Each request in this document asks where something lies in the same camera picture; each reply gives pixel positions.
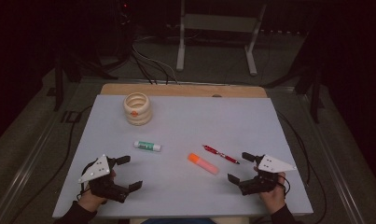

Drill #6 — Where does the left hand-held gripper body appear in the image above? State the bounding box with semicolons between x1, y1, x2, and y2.
77;153;132;204

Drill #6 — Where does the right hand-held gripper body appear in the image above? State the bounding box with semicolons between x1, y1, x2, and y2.
238;154;298;196

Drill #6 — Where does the red pen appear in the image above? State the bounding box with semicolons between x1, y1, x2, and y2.
202;144;241;165

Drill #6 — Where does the white green glue stick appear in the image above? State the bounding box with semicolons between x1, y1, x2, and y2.
133;140;162;153

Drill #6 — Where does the orange pink highlighter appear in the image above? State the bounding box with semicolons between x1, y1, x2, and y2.
187;152;220;175

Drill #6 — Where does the cream ribbed pen holder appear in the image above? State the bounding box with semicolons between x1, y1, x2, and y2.
123;91;153;127

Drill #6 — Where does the person's left hand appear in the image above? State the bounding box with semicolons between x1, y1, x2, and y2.
77;187;109;213

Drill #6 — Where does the person's right hand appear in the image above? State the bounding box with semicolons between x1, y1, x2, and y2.
259;173;288;216

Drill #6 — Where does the white board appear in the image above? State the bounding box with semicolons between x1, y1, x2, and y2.
51;94;314;218

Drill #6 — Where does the black stand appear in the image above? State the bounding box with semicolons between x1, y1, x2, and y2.
53;52;84;112
294;62;326;124

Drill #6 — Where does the black equipment with red light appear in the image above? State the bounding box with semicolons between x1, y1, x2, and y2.
114;0;134;60

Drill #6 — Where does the white metal stand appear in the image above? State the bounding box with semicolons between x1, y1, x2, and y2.
175;0;268;77

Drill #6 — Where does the left hand-held gripper cable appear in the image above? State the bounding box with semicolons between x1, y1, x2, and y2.
77;161;95;200

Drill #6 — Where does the hand-held gripper cable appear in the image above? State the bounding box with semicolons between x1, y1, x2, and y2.
277;174;292;197
77;161;95;200

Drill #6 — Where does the right hand-held gripper cable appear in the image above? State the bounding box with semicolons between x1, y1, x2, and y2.
277;174;292;197

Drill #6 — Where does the black floor cable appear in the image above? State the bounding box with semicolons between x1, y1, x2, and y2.
275;110;328;224
7;105;93;224

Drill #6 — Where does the white cable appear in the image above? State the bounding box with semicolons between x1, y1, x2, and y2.
132;43;179;85

